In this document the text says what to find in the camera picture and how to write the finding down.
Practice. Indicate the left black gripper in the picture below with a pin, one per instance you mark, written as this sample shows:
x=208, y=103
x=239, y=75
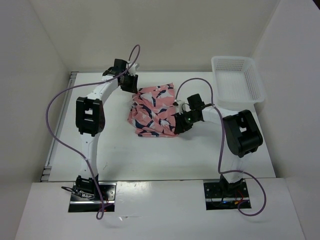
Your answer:
x=133, y=87

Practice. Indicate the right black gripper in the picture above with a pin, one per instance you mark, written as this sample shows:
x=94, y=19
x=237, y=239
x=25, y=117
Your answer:
x=180, y=126

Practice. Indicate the pink shark print shorts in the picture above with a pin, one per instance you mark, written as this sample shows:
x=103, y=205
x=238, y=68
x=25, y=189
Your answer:
x=152, y=111

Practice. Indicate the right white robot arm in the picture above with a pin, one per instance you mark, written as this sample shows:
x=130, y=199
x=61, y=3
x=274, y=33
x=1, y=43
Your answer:
x=241, y=136

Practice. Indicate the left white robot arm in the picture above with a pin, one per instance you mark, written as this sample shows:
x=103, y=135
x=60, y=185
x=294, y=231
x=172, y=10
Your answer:
x=90, y=120

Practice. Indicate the white plastic mesh basket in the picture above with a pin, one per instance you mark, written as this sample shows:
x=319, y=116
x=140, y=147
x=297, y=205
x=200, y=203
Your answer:
x=236, y=82

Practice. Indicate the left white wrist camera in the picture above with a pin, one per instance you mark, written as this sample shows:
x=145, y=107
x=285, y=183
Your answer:
x=132, y=68

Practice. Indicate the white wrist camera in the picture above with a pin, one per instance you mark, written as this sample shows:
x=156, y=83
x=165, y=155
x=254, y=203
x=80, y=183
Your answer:
x=132, y=68
x=180, y=106

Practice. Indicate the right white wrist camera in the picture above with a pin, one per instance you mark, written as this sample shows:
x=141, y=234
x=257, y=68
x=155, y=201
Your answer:
x=180, y=106

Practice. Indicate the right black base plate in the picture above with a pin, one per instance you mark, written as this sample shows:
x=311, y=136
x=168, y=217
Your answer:
x=218, y=199

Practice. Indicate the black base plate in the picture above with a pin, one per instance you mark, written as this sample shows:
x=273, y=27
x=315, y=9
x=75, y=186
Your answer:
x=218, y=199
x=90, y=203

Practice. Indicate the aluminium table edge rail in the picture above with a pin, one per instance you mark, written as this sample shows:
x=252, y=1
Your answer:
x=45, y=176

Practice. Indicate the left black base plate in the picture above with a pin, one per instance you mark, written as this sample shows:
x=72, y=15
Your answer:
x=90, y=203

